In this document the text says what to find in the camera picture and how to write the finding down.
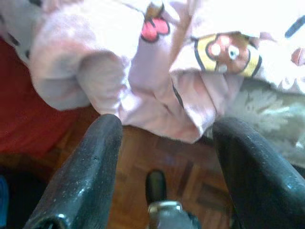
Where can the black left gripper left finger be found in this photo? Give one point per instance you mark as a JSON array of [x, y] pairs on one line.
[[83, 171]]

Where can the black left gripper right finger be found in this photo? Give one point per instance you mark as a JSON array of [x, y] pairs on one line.
[[257, 179]]

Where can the pink cartoon print blanket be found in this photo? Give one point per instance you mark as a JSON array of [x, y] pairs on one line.
[[143, 83]]

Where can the beige floral bed sheet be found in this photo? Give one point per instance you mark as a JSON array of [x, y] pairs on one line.
[[269, 119]]

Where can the large red cushion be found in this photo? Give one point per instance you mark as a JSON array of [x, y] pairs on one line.
[[23, 114]]

